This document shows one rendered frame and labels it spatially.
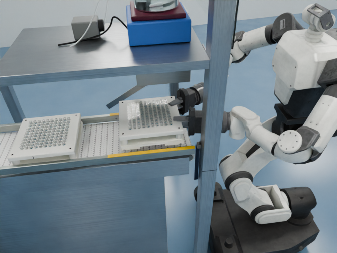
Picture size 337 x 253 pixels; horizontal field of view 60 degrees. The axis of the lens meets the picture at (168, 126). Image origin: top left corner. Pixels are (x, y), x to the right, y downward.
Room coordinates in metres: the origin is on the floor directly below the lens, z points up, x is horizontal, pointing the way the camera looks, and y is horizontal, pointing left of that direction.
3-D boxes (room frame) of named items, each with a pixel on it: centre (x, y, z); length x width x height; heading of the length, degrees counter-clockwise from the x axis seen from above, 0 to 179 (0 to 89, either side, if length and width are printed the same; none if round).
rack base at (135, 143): (0.96, 0.08, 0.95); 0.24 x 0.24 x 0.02; 7
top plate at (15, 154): (0.91, 0.49, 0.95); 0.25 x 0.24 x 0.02; 7
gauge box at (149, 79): (1.09, 0.02, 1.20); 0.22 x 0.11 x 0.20; 96
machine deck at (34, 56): (0.93, 0.20, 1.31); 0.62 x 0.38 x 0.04; 96
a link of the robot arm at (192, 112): (0.91, -0.14, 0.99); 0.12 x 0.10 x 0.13; 88
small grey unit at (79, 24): (0.99, 0.26, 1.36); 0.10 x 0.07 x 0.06; 96
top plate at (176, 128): (0.96, 0.08, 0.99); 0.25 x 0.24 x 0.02; 97
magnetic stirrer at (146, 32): (1.00, 0.03, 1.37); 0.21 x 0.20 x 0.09; 6
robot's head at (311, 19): (1.04, -0.54, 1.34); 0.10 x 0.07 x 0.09; 6
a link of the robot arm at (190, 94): (1.09, -0.10, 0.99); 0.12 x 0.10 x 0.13; 128
